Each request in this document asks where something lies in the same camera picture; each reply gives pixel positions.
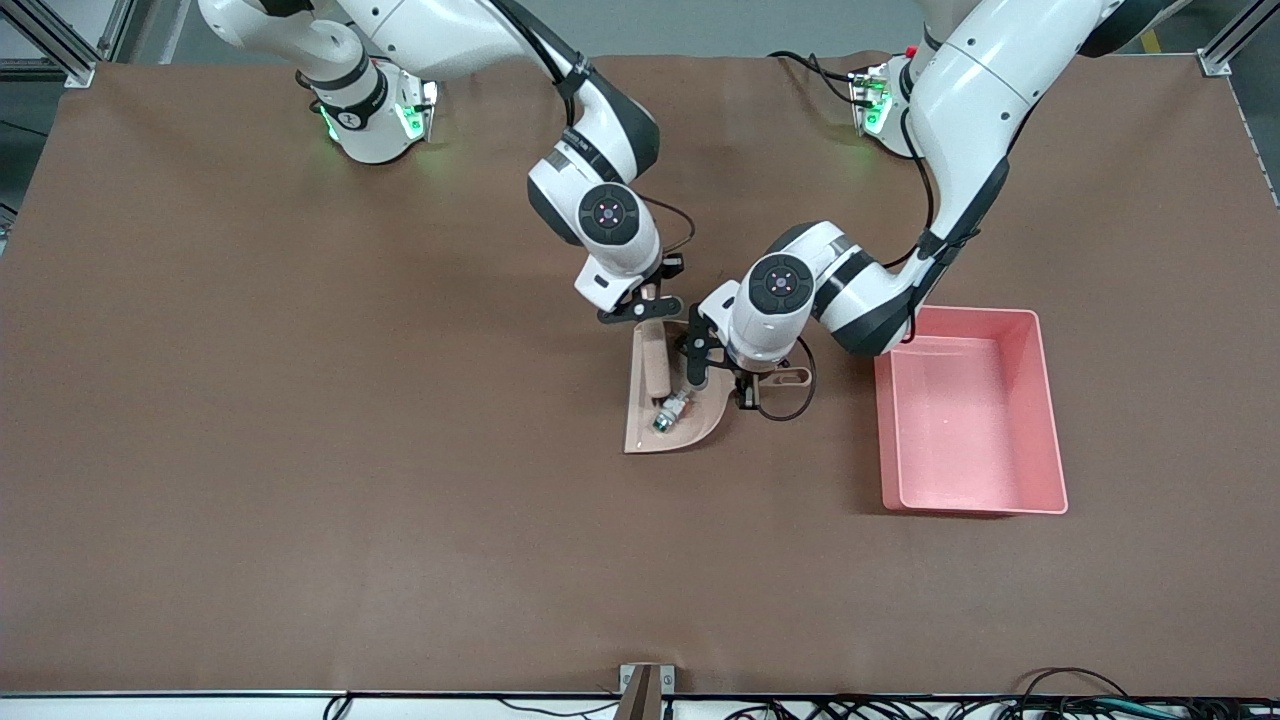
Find white green push-button switch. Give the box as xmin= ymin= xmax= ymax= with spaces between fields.
xmin=652 ymin=392 xmax=697 ymax=435

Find beige brush black bristles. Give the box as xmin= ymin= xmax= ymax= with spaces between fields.
xmin=638 ymin=283 xmax=675 ymax=403

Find beige plastic dustpan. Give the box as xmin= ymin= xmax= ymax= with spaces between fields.
xmin=623 ymin=318 xmax=813 ymax=456

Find pink plastic bin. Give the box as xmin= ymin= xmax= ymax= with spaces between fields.
xmin=872 ymin=306 xmax=1069 ymax=517

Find brown table mat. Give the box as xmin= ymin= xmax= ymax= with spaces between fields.
xmin=0 ymin=52 xmax=1280 ymax=697

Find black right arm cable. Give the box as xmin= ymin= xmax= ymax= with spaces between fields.
xmin=488 ymin=0 xmax=698 ymax=263

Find black base cable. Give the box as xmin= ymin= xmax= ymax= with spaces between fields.
xmin=768 ymin=50 xmax=871 ymax=106

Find metal table edge bracket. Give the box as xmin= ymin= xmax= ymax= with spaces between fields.
xmin=618 ymin=663 xmax=677 ymax=720

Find black floor cable bundle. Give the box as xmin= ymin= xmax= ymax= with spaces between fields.
xmin=720 ymin=695 xmax=1280 ymax=720

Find black looped floor cable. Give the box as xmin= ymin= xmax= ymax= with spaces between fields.
xmin=1015 ymin=667 xmax=1136 ymax=701

